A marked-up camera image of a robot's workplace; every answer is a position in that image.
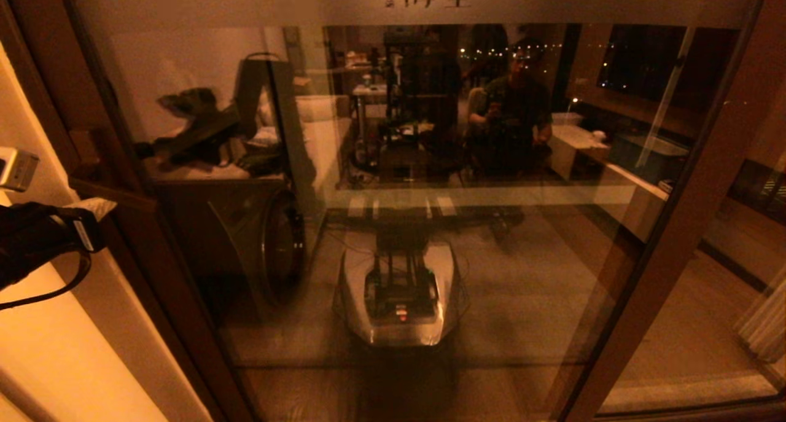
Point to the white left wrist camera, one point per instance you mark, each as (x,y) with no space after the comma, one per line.
(17,169)

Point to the window with black railing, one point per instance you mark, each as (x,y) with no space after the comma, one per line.
(503,52)

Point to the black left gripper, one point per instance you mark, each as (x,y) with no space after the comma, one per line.
(80,233)

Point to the brown framed glass sliding door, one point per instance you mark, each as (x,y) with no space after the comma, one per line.
(663,256)

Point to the white pleated curtain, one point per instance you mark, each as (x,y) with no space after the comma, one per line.
(764,327)

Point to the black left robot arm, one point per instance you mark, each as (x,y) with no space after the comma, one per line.
(24,238)

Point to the grey front-load washing machine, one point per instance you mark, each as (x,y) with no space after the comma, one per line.
(258,238)

